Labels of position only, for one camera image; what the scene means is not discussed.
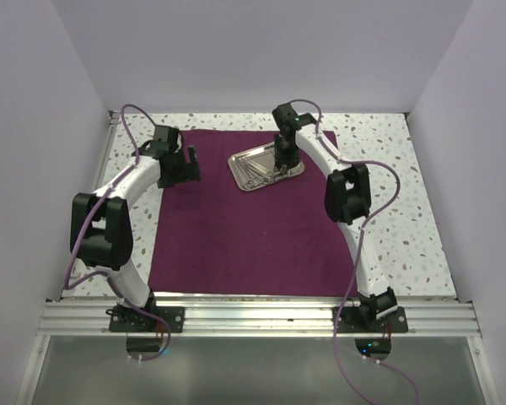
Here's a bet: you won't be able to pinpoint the aluminium mounting rail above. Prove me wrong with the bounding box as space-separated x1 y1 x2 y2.
36 293 481 338

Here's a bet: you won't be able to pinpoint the steel surgical scissors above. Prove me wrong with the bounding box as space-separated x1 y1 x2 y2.
236 162 275 191

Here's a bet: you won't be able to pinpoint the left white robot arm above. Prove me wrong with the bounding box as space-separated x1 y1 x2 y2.
64 125 201 332

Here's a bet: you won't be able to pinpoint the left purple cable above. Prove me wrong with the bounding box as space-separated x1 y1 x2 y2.
63 103 171 362

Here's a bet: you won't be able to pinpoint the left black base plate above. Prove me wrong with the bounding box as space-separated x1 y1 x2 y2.
105 305 185 333

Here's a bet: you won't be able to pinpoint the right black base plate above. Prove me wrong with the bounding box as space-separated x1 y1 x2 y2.
331 306 409 334

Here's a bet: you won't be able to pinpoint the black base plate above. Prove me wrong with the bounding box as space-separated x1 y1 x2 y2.
105 305 185 333
331 306 409 334

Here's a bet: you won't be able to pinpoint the stainless steel instrument tray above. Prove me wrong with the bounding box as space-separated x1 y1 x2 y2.
228 142 305 192

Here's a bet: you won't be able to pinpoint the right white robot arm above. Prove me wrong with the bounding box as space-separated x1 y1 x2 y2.
272 102 401 332

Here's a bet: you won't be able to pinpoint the purple surgical wrap cloth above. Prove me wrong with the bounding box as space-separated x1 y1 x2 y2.
148 130 353 297

